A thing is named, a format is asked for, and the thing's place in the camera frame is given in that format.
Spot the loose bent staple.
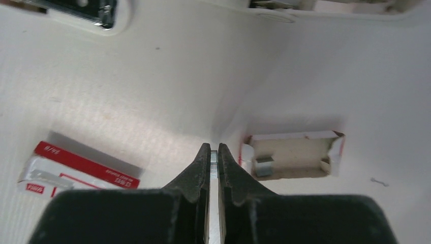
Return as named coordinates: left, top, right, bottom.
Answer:
left=370, top=177, right=389, bottom=187

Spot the pink white stapler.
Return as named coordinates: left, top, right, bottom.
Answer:
left=18, top=1, right=132, bottom=36

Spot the cardboard staple box tray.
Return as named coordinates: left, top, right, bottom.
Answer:
left=238, top=131, right=346, bottom=181

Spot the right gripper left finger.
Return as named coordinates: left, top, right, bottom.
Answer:
left=29, top=143, right=211, bottom=243

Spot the grey staple strip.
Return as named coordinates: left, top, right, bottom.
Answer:
left=208, top=150, right=221, bottom=244
left=255, top=157, right=274, bottom=177

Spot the red white staple box sleeve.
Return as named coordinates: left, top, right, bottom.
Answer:
left=17, top=131, right=144, bottom=199

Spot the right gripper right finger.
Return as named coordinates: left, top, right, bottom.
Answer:
left=218, top=143, right=397, bottom=243

